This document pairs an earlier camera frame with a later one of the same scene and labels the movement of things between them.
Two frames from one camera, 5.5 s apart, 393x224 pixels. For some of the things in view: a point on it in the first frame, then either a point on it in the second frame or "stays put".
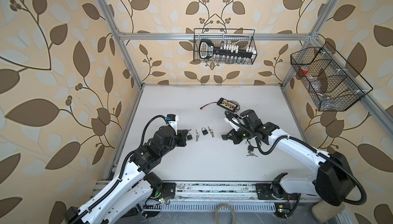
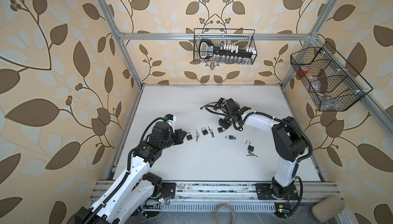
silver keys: (211, 132) stays put
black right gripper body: (241, 134) to (225, 122)
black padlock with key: (204, 132) stays put
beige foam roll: (324, 211) stays put
